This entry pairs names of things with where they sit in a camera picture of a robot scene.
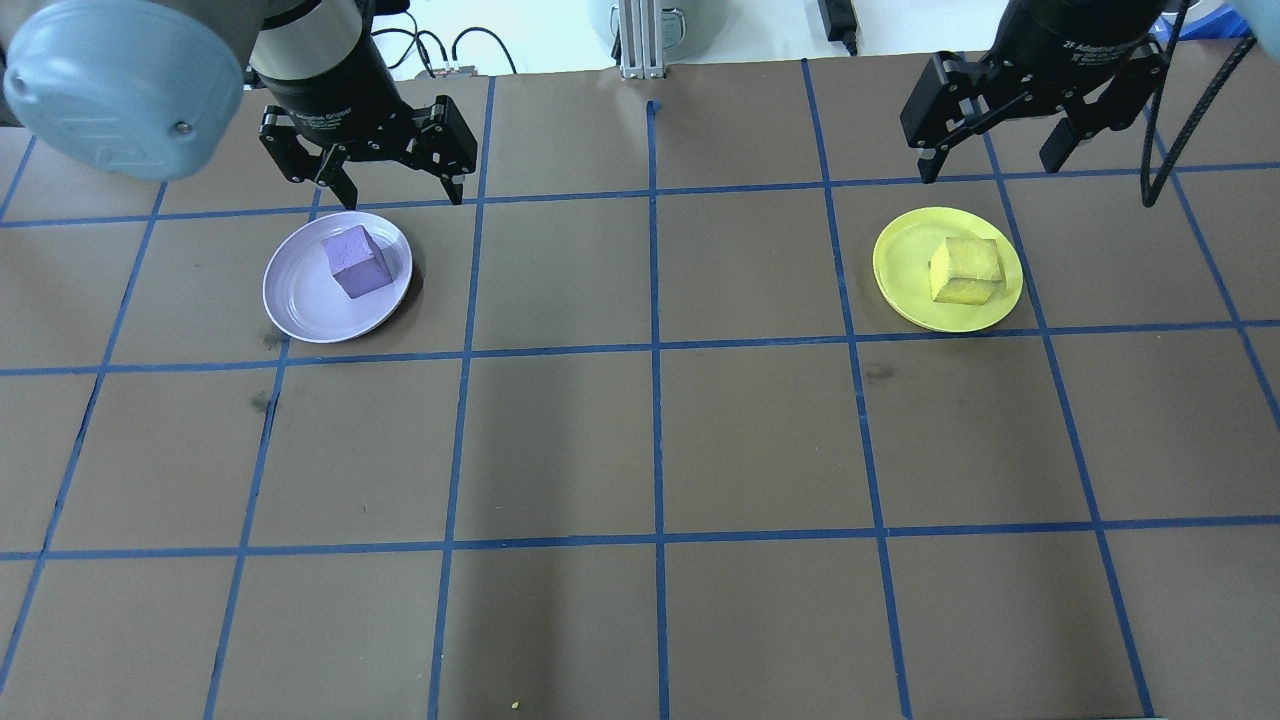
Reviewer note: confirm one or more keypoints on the blue plastic bin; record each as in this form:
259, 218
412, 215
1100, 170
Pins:
1215, 25

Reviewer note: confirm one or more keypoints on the yellow plate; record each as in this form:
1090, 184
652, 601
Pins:
905, 270

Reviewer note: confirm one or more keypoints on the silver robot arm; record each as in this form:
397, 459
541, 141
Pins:
1265, 12
120, 80

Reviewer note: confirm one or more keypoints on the yellow foam block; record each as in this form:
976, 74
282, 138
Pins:
965, 270

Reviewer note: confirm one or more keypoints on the aluminium extrusion post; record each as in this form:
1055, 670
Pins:
642, 40

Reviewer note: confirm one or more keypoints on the purple foam block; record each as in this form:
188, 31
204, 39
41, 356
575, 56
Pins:
355, 262

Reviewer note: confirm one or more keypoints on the purple plate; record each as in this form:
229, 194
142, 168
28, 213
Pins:
300, 300

